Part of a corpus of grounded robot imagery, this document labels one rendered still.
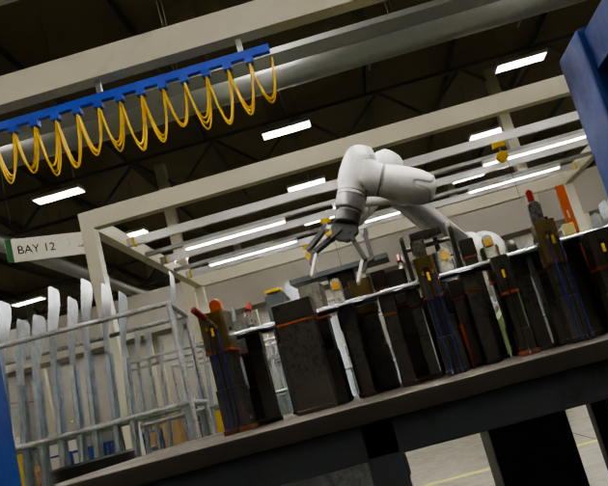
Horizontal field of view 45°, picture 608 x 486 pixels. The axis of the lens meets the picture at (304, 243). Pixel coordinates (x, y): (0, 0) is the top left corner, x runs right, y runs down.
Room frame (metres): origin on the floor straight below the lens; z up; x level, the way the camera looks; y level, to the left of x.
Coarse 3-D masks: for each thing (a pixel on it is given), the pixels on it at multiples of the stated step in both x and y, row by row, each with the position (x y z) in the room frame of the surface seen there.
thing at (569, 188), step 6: (570, 186) 13.47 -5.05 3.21; (570, 192) 13.47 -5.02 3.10; (570, 198) 13.47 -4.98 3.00; (576, 198) 13.47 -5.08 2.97; (570, 204) 13.51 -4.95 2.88; (576, 204) 13.47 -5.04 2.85; (576, 210) 13.47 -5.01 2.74; (582, 210) 13.47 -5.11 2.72; (576, 216) 13.47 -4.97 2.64; (582, 216) 13.47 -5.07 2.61; (582, 222) 13.47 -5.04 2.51; (582, 228) 13.47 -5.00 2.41; (588, 228) 13.47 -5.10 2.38
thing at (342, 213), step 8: (344, 208) 2.09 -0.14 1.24; (336, 216) 2.10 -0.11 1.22; (344, 216) 2.09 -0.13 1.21; (352, 216) 2.09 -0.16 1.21; (360, 216) 2.12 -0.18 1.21; (336, 224) 2.11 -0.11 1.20; (344, 224) 2.11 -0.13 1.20; (352, 224) 2.11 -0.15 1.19; (344, 232) 2.11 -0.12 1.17; (352, 232) 2.10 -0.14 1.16; (344, 240) 2.11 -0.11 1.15
